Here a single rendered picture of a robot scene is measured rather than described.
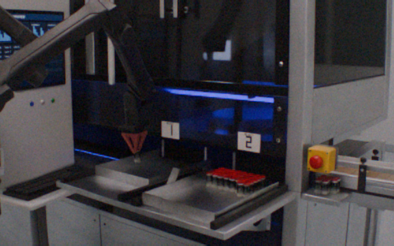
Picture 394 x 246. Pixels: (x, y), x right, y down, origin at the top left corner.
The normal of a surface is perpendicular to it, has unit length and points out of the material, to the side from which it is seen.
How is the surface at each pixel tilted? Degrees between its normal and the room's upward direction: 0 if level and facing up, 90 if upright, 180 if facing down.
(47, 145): 90
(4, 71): 53
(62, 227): 90
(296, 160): 90
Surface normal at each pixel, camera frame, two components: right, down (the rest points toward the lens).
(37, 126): 0.88, 0.08
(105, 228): -0.62, 0.13
